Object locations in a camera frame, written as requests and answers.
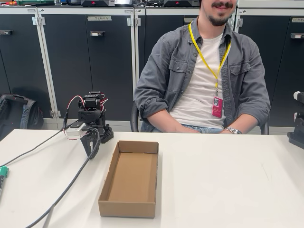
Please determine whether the green-capped black permanent marker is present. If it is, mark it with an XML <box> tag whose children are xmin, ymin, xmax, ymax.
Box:
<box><xmin>0</xmin><ymin>166</ymin><xmax>10</xmax><ymax>198</ymax></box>

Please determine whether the man's left forearm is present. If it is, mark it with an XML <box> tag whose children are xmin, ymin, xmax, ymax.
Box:
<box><xmin>220</xmin><ymin>120</ymin><xmax>256</xmax><ymax>135</ymax></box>

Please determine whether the man's right forearm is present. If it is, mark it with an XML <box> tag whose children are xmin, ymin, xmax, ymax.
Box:
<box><xmin>146</xmin><ymin>111</ymin><xmax>190</xmax><ymax>133</ymax></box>

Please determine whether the open brown cardboard box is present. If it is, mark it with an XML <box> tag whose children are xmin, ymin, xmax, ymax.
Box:
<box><xmin>98</xmin><ymin>140</ymin><xmax>159</xmax><ymax>219</ymax></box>

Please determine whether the black backpack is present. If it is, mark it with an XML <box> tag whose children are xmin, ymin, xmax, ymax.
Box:
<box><xmin>0</xmin><ymin>94</ymin><xmax>45</xmax><ymax>141</ymax></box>

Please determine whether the black case with red logo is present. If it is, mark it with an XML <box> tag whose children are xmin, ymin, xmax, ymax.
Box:
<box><xmin>163</xmin><ymin>0</ymin><xmax>200</xmax><ymax>7</ymax></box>
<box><xmin>80</xmin><ymin>0</ymin><xmax>115</xmax><ymax>7</ymax></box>

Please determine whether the man in grey shirt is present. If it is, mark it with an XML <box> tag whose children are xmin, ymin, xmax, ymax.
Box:
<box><xmin>133</xmin><ymin>0</ymin><xmax>271</xmax><ymax>135</ymax></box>

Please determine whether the pink ID badge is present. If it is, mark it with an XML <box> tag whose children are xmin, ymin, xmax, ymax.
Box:
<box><xmin>212</xmin><ymin>96</ymin><xmax>224</xmax><ymax>118</ymax></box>

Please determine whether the green box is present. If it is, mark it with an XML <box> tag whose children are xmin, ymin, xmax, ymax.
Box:
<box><xmin>18</xmin><ymin>0</ymin><xmax>55</xmax><ymax>6</ymax></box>

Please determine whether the silver wristwatch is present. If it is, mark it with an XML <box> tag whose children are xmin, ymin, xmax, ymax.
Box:
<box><xmin>224</xmin><ymin>127</ymin><xmax>243</xmax><ymax>135</ymax></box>

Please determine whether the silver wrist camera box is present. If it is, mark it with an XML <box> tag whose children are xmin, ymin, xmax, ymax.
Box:
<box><xmin>64</xmin><ymin>120</ymin><xmax>86</xmax><ymax>141</ymax></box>

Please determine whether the thick black camera cable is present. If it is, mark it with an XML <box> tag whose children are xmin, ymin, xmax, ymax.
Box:
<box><xmin>25</xmin><ymin>127</ymin><xmax>101</xmax><ymax>228</ymax></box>

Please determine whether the thin black USB cable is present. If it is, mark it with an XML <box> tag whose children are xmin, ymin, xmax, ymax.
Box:
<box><xmin>0</xmin><ymin>109</ymin><xmax>70</xmax><ymax>168</ymax></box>

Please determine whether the yellow lanyard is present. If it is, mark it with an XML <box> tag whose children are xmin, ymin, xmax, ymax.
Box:
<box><xmin>189</xmin><ymin>22</ymin><xmax>232</xmax><ymax>95</ymax></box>

